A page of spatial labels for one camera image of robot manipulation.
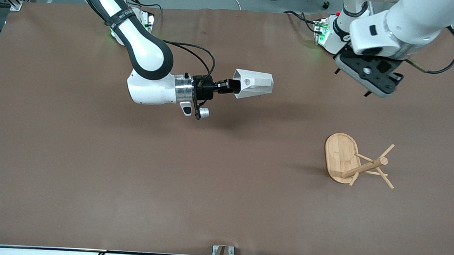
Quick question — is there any white faceted plastic cup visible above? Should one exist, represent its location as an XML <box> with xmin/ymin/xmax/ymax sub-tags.
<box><xmin>232</xmin><ymin>68</ymin><xmax>275</xmax><ymax>102</ymax></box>

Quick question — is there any wooden cup rack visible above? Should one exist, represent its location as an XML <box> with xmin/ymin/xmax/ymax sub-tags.
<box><xmin>322</xmin><ymin>132</ymin><xmax>398</xmax><ymax>190</ymax></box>

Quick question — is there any brown paper table cover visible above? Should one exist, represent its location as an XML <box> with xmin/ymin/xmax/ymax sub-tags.
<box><xmin>0</xmin><ymin>0</ymin><xmax>454</xmax><ymax>255</ymax></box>

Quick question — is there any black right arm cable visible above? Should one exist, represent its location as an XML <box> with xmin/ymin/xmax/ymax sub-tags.
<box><xmin>160</xmin><ymin>40</ymin><xmax>216</xmax><ymax>89</ymax></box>

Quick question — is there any black base cable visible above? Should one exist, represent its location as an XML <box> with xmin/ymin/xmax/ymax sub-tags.
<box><xmin>282</xmin><ymin>10</ymin><xmax>320</xmax><ymax>33</ymax></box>
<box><xmin>124</xmin><ymin>0</ymin><xmax>164</xmax><ymax>23</ymax></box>

